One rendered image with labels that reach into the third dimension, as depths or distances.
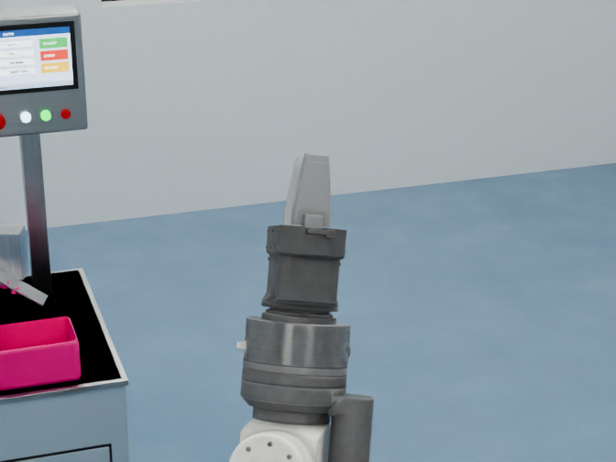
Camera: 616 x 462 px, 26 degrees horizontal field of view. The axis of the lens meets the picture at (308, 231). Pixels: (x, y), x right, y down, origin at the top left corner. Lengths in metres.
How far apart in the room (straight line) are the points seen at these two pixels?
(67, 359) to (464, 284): 2.49
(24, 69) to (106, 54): 2.48
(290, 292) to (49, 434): 1.58
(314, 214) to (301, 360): 0.12
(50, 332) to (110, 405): 0.19
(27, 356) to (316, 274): 1.52
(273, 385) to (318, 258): 0.11
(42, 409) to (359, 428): 1.54
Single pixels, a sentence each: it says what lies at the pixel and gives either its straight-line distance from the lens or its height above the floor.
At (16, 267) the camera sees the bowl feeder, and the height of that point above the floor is 0.92.
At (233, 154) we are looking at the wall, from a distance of 5.43.
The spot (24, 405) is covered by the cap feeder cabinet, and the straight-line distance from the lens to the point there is 2.58.
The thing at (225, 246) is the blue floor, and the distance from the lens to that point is 5.12.
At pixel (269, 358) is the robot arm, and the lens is 1.09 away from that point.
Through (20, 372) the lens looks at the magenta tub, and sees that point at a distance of 2.57.
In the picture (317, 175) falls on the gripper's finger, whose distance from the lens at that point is 1.09.
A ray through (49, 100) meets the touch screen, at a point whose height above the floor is 1.21.
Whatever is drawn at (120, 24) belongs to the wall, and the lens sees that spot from 5.19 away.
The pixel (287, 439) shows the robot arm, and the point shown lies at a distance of 1.07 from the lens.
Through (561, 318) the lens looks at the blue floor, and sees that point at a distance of 4.62.
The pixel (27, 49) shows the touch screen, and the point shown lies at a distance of 2.73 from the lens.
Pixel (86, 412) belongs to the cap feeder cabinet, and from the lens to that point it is 2.61.
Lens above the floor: 1.99
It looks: 22 degrees down
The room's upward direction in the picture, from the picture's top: straight up
